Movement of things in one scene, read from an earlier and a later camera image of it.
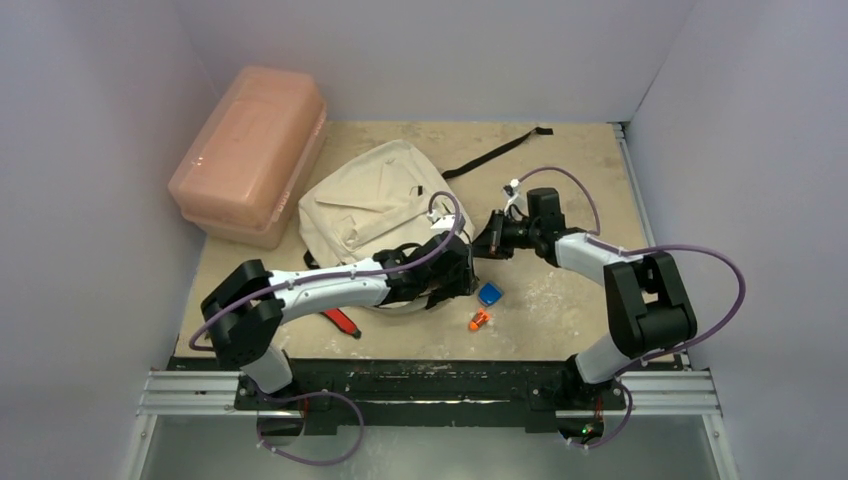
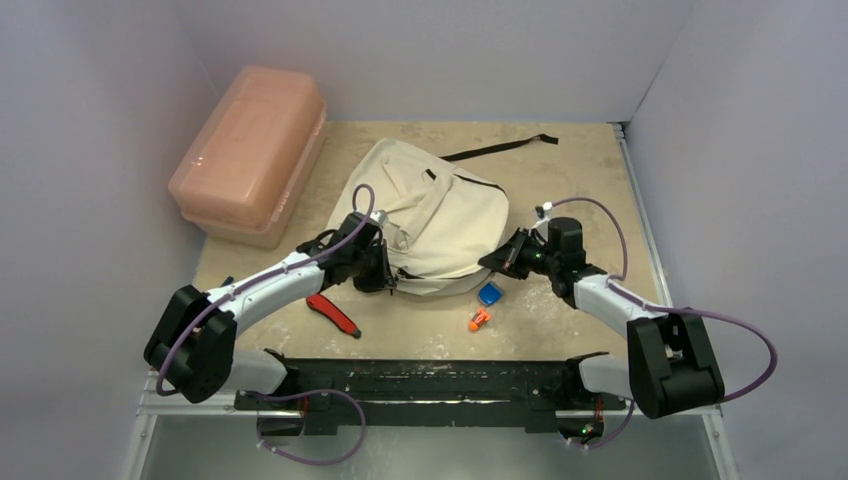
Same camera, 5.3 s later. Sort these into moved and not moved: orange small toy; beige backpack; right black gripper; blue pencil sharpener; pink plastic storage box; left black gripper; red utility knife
Moved: beige backpack; left black gripper; right black gripper
Not moved: blue pencil sharpener; orange small toy; red utility knife; pink plastic storage box
